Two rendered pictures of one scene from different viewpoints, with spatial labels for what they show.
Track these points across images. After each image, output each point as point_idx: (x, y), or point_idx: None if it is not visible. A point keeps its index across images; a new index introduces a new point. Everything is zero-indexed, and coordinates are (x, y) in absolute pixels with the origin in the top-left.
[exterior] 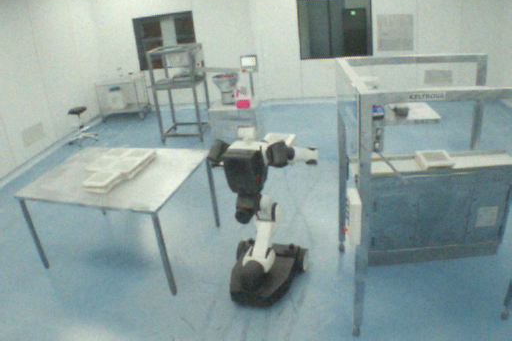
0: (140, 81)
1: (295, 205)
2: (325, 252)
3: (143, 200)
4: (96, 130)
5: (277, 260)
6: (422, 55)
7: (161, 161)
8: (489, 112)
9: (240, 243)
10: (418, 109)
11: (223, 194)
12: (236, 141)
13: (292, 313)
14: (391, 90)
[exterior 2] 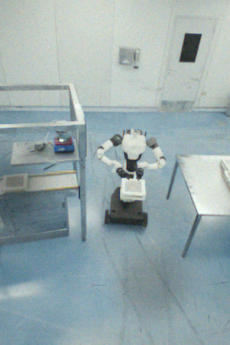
0: None
1: (130, 296)
2: (95, 236)
3: (189, 159)
4: None
5: (119, 206)
6: (7, 125)
7: (224, 195)
8: None
9: (146, 213)
10: (23, 152)
11: (214, 310)
12: (142, 140)
13: (105, 195)
14: (59, 84)
